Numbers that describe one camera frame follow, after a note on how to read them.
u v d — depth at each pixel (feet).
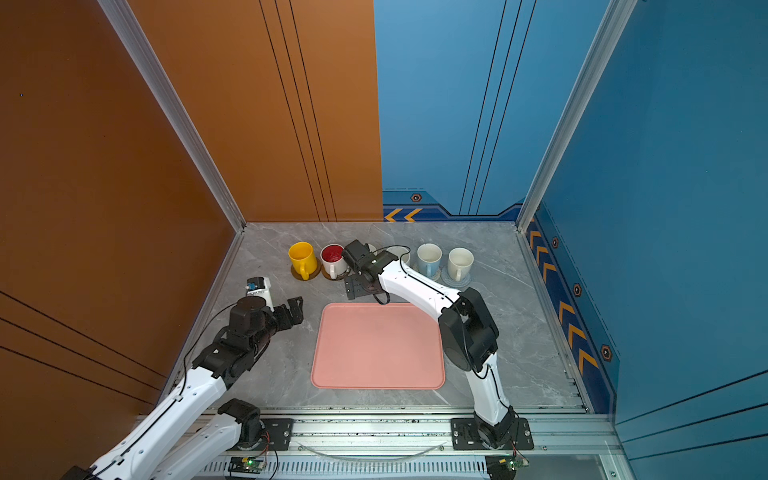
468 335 1.62
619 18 2.29
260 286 2.27
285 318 2.34
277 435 2.42
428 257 3.40
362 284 2.08
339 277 3.34
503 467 2.31
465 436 2.38
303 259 3.19
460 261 3.28
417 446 2.37
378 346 2.89
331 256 3.36
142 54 2.48
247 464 2.33
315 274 3.43
